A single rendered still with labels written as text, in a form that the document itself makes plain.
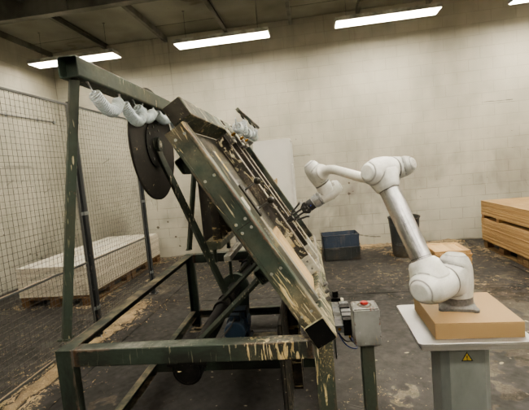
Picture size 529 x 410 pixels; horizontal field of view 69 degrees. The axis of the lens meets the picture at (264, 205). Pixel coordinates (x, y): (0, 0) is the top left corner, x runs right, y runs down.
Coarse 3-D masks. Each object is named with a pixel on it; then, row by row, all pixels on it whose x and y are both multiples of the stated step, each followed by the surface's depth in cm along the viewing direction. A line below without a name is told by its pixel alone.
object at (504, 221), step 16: (496, 208) 582; (512, 208) 535; (528, 208) 510; (496, 224) 583; (512, 224) 560; (528, 224) 497; (496, 240) 589; (512, 240) 540; (528, 240) 500; (512, 256) 563; (528, 256) 503
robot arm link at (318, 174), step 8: (312, 160) 248; (304, 168) 248; (312, 168) 244; (320, 168) 242; (328, 168) 238; (336, 168) 235; (344, 168) 233; (312, 176) 245; (320, 176) 242; (328, 176) 246; (344, 176) 232; (352, 176) 229; (360, 176) 226; (320, 184) 247
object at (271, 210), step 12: (228, 132) 248; (228, 144) 250; (228, 156) 251; (240, 168) 251; (252, 180) 251; (252, 192) 251; (264, 192) 252; (276, 216) 251; (288, 228) 251; (300, 252) 252; (312, 264) 252
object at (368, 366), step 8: (368, 352) 180; (368, 360) 180; (368, 368) 181; (368, 376) 181; (368, 384) 182; (376, 384) 181; (368, 392) 182; (376, 392) 182; (368, 400) 182; (376, 400) 182; (368, 408) 183; (376, 408) 182
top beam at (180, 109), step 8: (168, 104) 175; (176, 104) 174; (184, 104) 174; (192, 104) 194; (168, 112) 175; (176, 112) 175; (184, 112) 174; (192, 112) 179; (200, 112) 201; (176, 120) 175; (192, 120) 185; (200, 120) 194; (208, 120) 209; (216, 120) 240; (192, 128) 197; (200, 128) 207; (208, 128) 218; (216, 128) 231; (208, 136) 237; (216, 136) 251
